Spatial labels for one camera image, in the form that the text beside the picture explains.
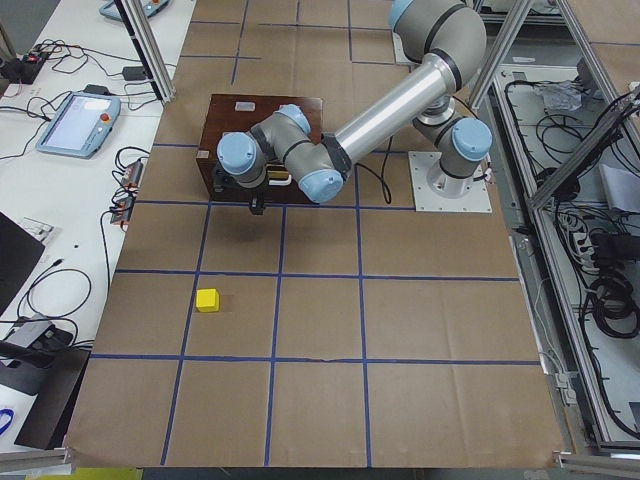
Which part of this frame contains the black laptop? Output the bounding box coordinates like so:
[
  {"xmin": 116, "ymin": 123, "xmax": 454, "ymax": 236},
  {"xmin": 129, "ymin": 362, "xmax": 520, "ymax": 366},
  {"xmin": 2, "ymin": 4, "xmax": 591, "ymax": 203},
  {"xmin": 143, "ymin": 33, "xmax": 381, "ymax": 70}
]
[{"xmin": 0, "ymin": 213, "xmax": 45, "ymax": 313}]

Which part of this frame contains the black braided cable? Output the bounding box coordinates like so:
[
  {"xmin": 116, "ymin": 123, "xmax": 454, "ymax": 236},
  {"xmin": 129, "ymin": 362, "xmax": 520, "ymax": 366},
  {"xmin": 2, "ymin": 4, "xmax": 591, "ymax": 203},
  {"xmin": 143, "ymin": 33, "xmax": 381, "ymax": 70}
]
[{"xmin": 349, "ymin": 139, "xmax": 396, "ymax": 206}]

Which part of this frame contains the brown paper table cover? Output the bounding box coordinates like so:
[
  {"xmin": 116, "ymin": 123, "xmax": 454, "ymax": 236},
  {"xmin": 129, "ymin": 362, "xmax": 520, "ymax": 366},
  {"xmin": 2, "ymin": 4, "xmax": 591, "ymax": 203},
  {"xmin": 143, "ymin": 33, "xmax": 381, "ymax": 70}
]
[{"xmin": 66, "ymin": 1, "xmax": 564, "ymax": 468}]

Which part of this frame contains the dark wooden drawer box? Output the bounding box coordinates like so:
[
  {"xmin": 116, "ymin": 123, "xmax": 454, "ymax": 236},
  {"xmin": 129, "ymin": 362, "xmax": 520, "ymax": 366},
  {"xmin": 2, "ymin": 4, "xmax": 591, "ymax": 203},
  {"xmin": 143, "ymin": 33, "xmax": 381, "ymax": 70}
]
[{"xmin": 196, "ymin": 94, "xmax": 323, "ymax": 204}]

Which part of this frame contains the black box on bench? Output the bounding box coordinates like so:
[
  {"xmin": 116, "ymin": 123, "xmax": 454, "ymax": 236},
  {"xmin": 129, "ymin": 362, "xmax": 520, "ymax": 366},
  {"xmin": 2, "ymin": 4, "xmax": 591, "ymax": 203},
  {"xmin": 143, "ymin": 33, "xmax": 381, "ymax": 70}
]
[{"xmin": 15, "ymin": 349, "xmax": 90, "ymax": 450}]

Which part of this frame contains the black power adapter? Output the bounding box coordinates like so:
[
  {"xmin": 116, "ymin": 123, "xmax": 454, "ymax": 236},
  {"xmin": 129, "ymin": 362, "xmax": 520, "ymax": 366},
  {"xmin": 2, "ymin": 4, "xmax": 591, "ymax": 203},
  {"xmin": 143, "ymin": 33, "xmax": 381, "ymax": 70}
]
[{"xmin": 121, "ymin": 66, "xmax": 147, "ymax": 81}]

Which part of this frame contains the aluminium frame post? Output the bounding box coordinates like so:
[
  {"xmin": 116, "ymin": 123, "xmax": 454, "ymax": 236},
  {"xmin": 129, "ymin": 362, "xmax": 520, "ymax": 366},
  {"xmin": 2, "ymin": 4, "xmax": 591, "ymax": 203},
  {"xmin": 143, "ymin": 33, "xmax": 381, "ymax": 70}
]
[{"xmin": 114, "ymin": 0, "xmax": 176, "ymax": 105}]

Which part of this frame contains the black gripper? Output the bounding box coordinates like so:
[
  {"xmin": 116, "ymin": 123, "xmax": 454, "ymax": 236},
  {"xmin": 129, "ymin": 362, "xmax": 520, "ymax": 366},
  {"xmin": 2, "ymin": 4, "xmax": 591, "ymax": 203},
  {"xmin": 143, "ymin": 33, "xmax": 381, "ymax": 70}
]
[{"xmin": 212, "ymin": 167, "xmax": 265, "ymax": 216}]

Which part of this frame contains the yellow block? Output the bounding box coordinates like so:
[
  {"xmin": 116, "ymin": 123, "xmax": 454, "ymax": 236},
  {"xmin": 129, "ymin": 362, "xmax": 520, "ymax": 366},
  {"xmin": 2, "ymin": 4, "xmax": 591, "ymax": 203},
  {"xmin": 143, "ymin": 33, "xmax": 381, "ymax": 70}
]
[{"xmin": 195, "ymin": 288, "xmax": 220, "ymax": 313}]

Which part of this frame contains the white drawer handle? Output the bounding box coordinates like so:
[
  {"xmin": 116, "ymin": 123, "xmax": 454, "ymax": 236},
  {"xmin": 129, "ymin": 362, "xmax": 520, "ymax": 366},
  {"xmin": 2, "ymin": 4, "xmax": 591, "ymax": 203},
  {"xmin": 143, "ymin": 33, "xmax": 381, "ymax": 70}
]
[{"xmin": 268, "ymin": 172, "xmax": 292, "ymax": 187}]

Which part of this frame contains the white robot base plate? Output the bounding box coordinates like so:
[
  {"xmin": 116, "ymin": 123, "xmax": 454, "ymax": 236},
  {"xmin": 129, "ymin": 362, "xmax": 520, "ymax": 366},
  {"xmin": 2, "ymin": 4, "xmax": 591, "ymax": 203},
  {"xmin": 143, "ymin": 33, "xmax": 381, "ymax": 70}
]
[{"xmin": 408, "ymin": 151, "xmax": 492, "ymax": 214}]

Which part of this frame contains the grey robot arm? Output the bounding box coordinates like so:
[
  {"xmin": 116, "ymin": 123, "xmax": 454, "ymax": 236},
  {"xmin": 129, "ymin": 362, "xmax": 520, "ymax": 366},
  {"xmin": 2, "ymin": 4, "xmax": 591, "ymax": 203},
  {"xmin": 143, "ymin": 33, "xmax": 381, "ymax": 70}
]
[{"xmin": 216, "ymin": 1, "xmax": 492, "ymax": 204}]

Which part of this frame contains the teach pendant with screen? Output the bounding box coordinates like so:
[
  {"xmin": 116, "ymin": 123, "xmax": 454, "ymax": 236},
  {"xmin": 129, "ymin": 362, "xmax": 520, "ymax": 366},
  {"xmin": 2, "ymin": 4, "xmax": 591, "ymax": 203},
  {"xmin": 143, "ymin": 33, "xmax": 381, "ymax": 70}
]
[{"xmin": 36, "ymin": 92, "xmax": 121, "ymax": 159}]

